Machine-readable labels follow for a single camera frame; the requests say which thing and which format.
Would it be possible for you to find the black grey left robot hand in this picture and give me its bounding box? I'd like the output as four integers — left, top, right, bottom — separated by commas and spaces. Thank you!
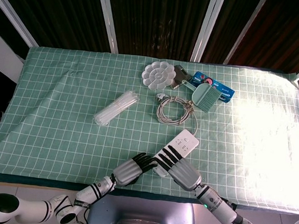
112, 150, 160, 189

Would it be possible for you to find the black grey right robot hand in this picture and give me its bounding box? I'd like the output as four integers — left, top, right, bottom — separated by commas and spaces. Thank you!
155, 145, 204, 193

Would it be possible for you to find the white multi-socket power strip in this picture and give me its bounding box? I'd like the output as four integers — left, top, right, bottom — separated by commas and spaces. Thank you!
151, 127, 201, 181

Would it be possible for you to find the grey robot torso base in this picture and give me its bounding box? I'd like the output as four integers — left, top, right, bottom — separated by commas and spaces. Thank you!
86, 192, 198, 224

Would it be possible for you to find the pack of clear straws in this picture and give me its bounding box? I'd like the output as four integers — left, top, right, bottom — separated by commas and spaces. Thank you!
92, 87, 140, 128

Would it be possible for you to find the green checked tablecloth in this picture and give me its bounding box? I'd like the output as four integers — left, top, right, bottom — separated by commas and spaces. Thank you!
0, 43, 299, 213

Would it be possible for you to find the green dustpan with brush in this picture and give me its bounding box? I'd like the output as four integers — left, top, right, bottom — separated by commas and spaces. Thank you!
196, 85, 223, 113

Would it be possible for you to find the mint green mini dustpan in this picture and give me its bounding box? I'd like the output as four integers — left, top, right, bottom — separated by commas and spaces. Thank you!
180, 79, 213, 107

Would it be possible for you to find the dark teal under mat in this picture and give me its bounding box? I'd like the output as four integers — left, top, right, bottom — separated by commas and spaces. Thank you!
0, 171, 280, 212

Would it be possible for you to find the blue toothpaste box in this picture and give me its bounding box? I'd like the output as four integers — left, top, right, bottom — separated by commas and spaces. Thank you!
188, 70, 237, 104

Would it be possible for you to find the white flower paint palette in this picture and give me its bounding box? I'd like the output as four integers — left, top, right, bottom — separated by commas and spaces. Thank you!
141, 60, 177, 91

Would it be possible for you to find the dark brown curtain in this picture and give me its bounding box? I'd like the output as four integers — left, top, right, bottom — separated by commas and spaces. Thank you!
0, 0, 299, 77

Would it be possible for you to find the white cable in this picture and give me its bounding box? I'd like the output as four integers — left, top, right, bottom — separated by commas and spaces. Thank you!
153, 92, 201, 136

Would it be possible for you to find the white frame post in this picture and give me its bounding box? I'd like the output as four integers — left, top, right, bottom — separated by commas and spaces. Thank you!
0, 0, 42, 48
93, 0, 122, 53
189, 0, 226, 64
223, 0, 268, 68

